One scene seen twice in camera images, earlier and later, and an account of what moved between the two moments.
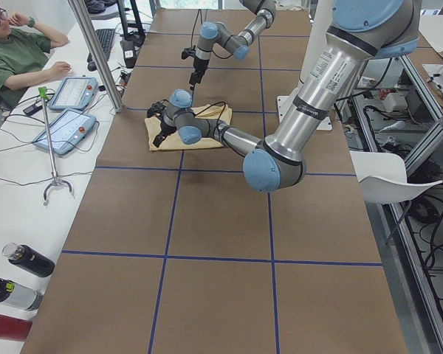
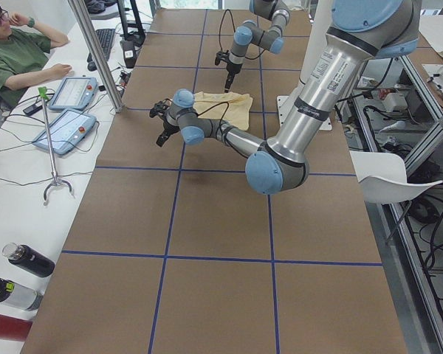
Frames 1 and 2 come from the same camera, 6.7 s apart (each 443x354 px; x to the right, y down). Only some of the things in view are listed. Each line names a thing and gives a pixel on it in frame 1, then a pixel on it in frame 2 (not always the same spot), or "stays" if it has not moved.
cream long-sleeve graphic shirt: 221,113 → 237,113
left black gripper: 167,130 stays
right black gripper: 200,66 → 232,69
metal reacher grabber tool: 43,93 stays
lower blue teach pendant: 67,131 stays
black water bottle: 29,259 stays
